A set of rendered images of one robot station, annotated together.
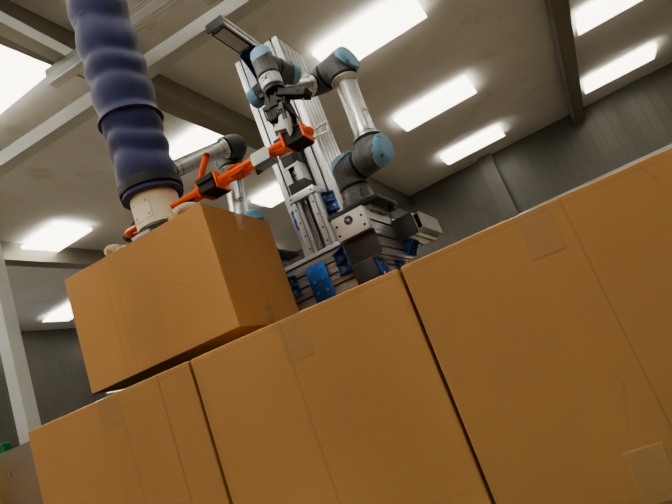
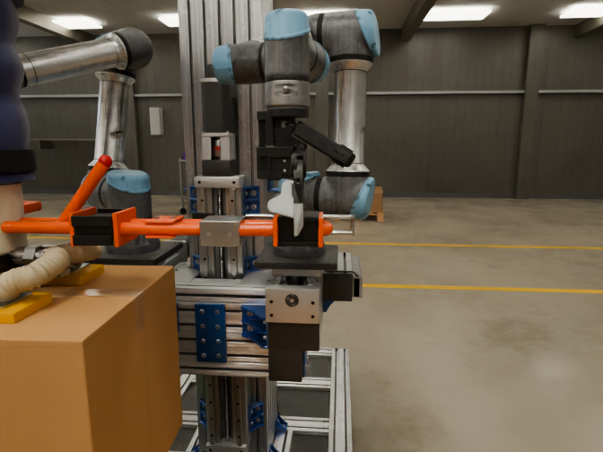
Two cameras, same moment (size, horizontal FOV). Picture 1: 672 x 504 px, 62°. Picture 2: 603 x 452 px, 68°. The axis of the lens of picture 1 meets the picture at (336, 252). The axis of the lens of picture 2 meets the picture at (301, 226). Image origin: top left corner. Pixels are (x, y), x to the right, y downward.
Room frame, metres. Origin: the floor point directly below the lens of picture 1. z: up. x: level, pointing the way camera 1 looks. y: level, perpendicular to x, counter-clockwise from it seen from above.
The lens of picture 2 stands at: (0.93, 0.22, 1.35)
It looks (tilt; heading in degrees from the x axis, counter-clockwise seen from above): 11 degrees down; 342
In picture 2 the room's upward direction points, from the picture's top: straight up
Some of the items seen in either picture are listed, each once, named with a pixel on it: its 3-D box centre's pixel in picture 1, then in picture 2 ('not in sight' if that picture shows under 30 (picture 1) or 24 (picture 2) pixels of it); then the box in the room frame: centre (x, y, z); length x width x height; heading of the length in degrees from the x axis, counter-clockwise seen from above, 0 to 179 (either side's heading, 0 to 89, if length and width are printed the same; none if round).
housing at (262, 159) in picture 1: (264, 158); (223, 230); (1.71, 0.11, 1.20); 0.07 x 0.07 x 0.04; 70
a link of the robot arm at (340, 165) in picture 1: (349, 171); (301, 195); (2.12, -0.16, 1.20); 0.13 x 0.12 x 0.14; 54
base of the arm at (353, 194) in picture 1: (358, 198); (299, 235); (2.12, -0.16, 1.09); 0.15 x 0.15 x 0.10
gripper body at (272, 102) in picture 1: (277, 104); (284, 145); (1.68, 0.01, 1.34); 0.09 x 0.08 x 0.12; 70
